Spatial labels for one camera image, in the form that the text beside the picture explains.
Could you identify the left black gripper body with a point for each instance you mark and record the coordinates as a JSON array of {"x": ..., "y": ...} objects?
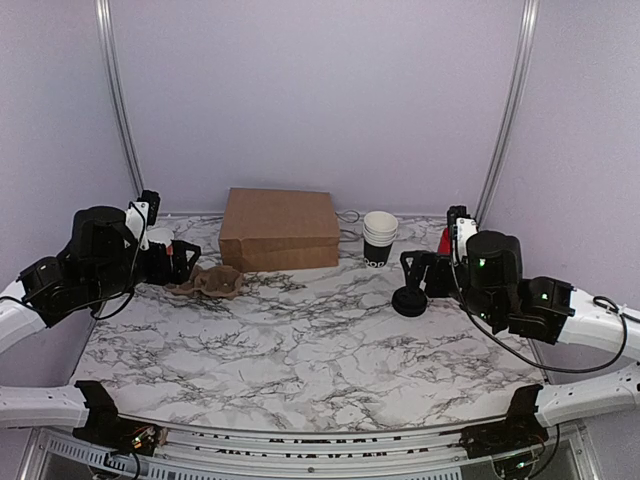
[{"x": 157, "y": 273}]

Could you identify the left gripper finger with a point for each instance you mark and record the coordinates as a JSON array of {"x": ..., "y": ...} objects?
[
  {"x": 182, "y": 274},
  {"x": 185, "y": 253}
]

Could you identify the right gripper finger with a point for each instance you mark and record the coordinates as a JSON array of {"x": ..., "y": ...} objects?
[
  {"x": 431, "y": 257},
  {"x": 414, "y": 272}
]

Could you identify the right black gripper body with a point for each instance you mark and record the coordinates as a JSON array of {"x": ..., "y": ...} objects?
[{"x": 438, "y": 287}]

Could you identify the stack of black cup lids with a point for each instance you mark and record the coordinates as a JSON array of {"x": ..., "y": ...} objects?
[{"x": 409, "y": 302}]

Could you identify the stack of black paper cups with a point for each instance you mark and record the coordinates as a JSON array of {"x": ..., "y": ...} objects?
[{"x": 379, "y": 232}]

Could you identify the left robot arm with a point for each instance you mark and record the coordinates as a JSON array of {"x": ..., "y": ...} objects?
[{"x": 110, "y": 253}]

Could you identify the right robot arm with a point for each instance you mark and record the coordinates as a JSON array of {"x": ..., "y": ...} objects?
[{"x": 484, "y": 273}]

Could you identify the orange and white bowl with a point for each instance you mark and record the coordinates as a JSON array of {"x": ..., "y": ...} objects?
[{"x": 160, "y": 235}]

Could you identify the red cup with sugar packets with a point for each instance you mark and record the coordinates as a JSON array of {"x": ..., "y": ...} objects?
[{"x": 444, "y": 247}]

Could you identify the brown pulp cup carrier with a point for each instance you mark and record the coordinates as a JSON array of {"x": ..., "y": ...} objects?
[{"x": 220, "y": 282}]

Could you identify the brown paper bag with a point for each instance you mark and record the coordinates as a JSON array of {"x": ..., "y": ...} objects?
[{"x": 266, "y": 230}]

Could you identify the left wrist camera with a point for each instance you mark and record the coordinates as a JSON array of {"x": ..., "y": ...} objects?
[{"x": 152, "y": 201}]

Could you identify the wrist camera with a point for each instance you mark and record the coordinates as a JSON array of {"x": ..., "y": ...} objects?
[
  {"x": 152, "y": 201},
  {"x": 453, "y": 214}
]

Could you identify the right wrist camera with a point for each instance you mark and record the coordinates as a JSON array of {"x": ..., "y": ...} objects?
[{"x": 453, "y": 214}]

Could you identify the right aluminium frame post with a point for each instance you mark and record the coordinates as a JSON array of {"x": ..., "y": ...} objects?
[{"x": 522, "y": 59}]

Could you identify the aluminium frame post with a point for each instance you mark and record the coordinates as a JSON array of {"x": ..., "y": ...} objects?
[
  {"x": 116, "y": 92},
  {"x": 522, "y": 59}
]

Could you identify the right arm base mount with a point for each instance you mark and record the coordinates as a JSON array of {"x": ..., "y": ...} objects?
[{"x": 517, "y": 430}]

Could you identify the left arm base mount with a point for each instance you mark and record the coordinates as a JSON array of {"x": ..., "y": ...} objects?
[{"x": 107, "y": 428}]

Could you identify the front aluminium rail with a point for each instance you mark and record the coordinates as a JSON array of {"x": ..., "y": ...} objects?
[{"x": 188, "y": 452}]

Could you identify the left aluminium frame post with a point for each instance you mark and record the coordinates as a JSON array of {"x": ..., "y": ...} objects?
[{"x": 116, "y": 92}]

